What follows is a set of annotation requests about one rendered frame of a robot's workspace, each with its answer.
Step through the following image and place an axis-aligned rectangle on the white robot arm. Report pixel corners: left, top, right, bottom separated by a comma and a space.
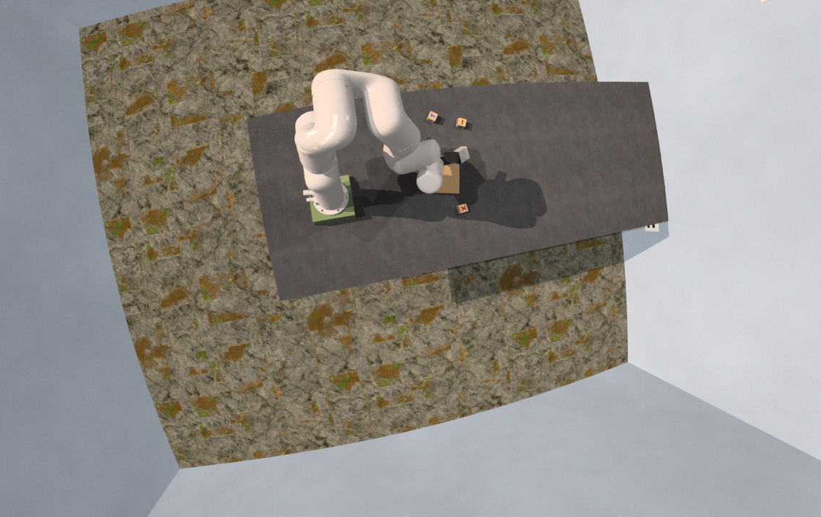
295, 69, 470, 215

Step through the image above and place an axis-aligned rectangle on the tan flat mat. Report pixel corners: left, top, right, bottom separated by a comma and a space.
435, 163, 460, 194

